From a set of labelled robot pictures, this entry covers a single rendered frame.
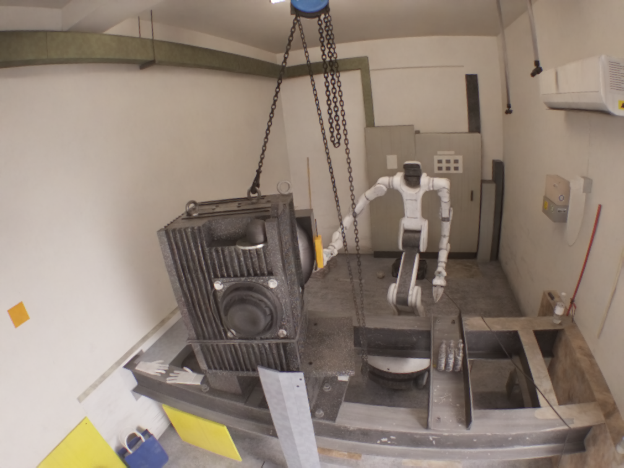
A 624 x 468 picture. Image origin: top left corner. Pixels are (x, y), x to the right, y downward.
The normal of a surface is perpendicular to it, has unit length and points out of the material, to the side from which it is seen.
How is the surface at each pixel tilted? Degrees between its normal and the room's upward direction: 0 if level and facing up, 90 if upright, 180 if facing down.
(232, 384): 90
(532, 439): 90
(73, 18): 90
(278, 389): 90
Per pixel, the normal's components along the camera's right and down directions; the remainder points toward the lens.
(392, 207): -0.30, 0.36
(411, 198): -0.45, 0.51
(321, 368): -0.11, -0.93
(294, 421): -0.09, 0.36
